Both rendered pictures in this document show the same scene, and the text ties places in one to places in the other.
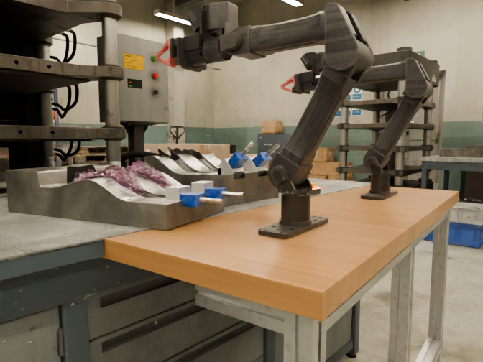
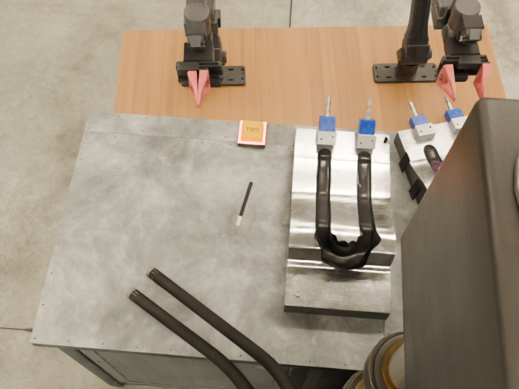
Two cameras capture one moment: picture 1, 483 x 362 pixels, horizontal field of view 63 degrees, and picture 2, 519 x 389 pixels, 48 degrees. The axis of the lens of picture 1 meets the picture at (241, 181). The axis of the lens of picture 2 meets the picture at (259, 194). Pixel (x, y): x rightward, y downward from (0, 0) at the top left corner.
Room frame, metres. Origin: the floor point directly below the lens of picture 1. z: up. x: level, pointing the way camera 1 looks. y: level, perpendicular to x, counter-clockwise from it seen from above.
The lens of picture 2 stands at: (1.90, 0.54, 2.27)
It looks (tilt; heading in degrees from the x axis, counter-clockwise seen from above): 63 degrees down; 233
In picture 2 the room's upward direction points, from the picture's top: straight up
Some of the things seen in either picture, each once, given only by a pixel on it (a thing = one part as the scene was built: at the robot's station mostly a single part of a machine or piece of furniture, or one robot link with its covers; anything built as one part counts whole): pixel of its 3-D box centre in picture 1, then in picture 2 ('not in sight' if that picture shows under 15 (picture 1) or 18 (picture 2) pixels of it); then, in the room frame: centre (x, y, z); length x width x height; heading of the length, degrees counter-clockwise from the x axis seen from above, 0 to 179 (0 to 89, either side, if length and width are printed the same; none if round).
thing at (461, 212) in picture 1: (450, 211); not in sight; (3.81, -2.06, 0.28); 0.61 x 0.41 x 0.15; 49
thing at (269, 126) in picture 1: (272, 127); not in sight; (8.75, -0.68, 1.26); 0.42 x 0.33 x 0.29; 49
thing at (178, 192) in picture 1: (196, 199); (452, 113); (0.86, 0.10, 0.86); 0.13 x 0.05 x 0.05; 65
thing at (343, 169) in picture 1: (390, 136); not in sight; (5.48, -2.08, 1.03); 1.54 x 0.94 x 2.06; 139
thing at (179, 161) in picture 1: (198, 160); (346, 202); (1.32, 0.15, 0.92); 0.35 x 0.16 x 0.09; 48
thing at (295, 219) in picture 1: (295, 210); (407, 65); (0.83, -0.12, 0.84); 0.20 x 0.07 x 0.08; 144
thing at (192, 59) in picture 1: (198, 53); (459, 57); (0.99, 0.11, 1.20); 0.10 x 0.07 x 0.07; 144
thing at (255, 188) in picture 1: (198, 174); (340, 215); (1.34, 0.15, 0.87); 0.50 x 0.26 x 0.14; 48
